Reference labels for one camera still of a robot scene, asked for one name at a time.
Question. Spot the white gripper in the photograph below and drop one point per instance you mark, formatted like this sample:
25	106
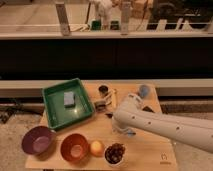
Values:
119	127

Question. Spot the white bowl of dark fruit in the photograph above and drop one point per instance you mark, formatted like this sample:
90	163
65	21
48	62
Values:
114	154

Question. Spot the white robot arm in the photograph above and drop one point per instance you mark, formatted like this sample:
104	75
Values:
191	131

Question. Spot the orange bowl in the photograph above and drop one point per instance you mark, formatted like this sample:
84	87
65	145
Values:
74	148

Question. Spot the purple bowl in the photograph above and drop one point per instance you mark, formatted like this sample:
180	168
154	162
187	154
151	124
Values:
37	140

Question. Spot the dark metal tin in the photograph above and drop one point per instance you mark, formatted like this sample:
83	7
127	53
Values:
100	105

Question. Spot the orange fruit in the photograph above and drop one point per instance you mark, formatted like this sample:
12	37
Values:
97	148

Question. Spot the wooden table board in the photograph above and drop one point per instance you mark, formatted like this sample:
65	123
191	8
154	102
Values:
144	151

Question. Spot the yellow banana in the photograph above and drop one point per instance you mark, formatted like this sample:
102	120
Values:
111	98

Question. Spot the small dark cup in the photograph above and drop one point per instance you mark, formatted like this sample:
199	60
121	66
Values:
103	90

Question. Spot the blue round object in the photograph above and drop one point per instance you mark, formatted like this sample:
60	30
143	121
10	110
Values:
143	91

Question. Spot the grey blue sponge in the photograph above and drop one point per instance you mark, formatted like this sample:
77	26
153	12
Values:
69	99

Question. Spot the green plastic tray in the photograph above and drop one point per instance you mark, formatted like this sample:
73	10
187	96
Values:
59	116

